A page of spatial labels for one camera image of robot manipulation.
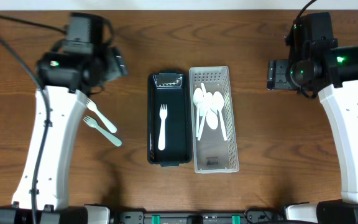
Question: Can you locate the white plastic fork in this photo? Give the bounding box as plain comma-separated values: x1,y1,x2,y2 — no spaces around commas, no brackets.
158,104,168,151
86,98,117,133

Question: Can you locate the mint green plastic fork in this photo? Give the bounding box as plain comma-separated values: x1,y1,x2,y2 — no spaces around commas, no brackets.
83,116,122,147

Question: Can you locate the black plastic basket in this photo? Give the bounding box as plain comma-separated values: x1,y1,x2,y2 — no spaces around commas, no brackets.
147,70,192,167

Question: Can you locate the white plastic spoon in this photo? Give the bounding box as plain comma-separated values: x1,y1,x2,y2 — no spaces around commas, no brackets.
213,91,227,141
201,83,218,130
193,88,203,137
198,92,213,141

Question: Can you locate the clear plastic basket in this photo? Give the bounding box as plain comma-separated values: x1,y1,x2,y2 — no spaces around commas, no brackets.
189,66,239,174

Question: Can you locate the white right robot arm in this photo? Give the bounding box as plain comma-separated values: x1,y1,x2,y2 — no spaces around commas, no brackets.
267,12,358,223

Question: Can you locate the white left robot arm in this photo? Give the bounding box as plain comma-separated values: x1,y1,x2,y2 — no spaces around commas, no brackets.
0,12,127,223

